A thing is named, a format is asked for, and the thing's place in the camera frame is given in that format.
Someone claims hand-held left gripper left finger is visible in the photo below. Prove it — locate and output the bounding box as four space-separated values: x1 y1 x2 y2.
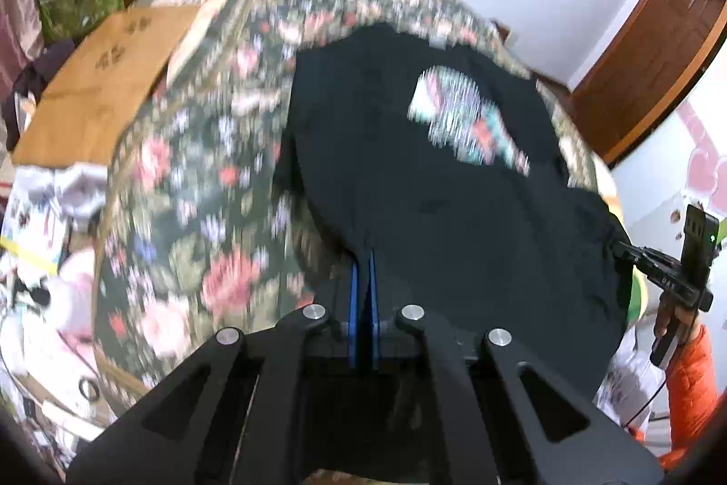
67 258 364 485

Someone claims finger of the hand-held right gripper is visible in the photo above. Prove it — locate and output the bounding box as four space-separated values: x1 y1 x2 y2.
610 240 682 277

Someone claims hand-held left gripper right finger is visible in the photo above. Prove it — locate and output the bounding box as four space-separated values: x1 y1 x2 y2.
369 249 667 485

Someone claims black printed t-shirt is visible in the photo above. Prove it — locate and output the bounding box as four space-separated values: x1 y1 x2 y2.
275 24 637 406

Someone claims person's right forearm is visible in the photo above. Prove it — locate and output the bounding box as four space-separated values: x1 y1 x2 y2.
662 323 727 471

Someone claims person's right hand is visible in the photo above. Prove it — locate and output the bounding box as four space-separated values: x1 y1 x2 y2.
652 300 705 350

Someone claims white wardrobe door with hearts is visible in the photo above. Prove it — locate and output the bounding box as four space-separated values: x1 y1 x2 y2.
610 81 727 259

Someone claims floral blanket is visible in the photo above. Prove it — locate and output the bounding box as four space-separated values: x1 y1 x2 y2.
94 0 617 406

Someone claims wooden door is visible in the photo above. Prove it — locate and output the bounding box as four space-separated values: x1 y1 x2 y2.
571 0 727 168

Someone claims pink cloth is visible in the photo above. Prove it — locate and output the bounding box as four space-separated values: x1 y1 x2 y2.
54 246 103 350

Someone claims pile of papers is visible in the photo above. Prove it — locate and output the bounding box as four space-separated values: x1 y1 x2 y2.
0 167 109 440

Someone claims beige bed sheet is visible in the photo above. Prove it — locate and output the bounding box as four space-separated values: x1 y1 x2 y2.
167 0 254 80

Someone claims wooden lap desk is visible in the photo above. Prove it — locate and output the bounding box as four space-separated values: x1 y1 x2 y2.
11 5 202 168

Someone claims dark cloth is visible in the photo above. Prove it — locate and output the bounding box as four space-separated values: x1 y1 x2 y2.
0 39 76 150

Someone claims striped pink curtain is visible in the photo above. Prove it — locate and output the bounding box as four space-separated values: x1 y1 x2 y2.
0 0 49 88

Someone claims black cable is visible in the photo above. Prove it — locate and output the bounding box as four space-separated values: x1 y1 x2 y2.
622 365 670 429

